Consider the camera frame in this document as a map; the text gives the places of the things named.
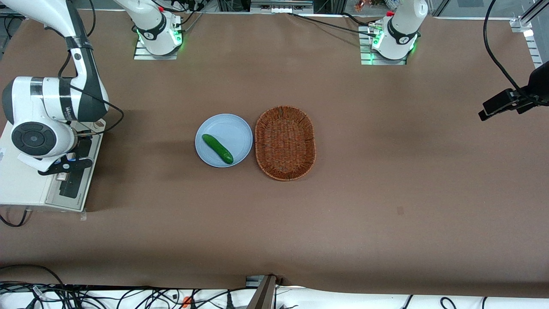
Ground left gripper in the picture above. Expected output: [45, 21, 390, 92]
[478, 61, 549, 121]

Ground oven door with metal handle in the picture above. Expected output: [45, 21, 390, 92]
[45, 133, 103, 212]

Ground white toaster oven body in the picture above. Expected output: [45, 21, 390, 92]
[0, 118, 106, 212]

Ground green cucumber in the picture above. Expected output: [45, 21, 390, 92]
[202, 134, 234, 165]

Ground brown paper table cover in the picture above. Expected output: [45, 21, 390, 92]
[0, 8, 549, 299]

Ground light blue plate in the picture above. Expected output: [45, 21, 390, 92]
[195, 113, 253, 168]

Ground brown wicker basket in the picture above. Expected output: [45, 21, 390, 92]
[255, 106, 317, 182]

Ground grey power strip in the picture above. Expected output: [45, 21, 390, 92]
[250, 0, 314, 14]

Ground black left wrist camera cable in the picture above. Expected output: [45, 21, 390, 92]
[483, 0, 537, 98]

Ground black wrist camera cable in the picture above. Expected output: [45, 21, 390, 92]
[483, 0, 537, 98]
[58, 0, 125, 138]

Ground aluminium frame rail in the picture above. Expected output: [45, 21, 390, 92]
[510, 0, 549, 69]

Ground black oven power cable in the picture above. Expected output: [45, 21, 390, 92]
[0, 209, 30, 227]

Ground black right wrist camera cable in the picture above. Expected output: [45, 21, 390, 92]
[58, 0, 125, 138]

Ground black looped floor cable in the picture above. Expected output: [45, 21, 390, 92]
[0, 264, 65, 287]

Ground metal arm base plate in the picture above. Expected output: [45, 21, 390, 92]
[133, 26, 181, 61]
[359, 25, 408, 66]

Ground short black table cable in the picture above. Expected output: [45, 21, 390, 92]
[342, 12, 372, 27]

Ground long black table cable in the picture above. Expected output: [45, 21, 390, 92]
[287, 12, 380, 37]

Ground aluminium profile post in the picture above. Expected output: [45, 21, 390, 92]
[246, 275, 278, 309]

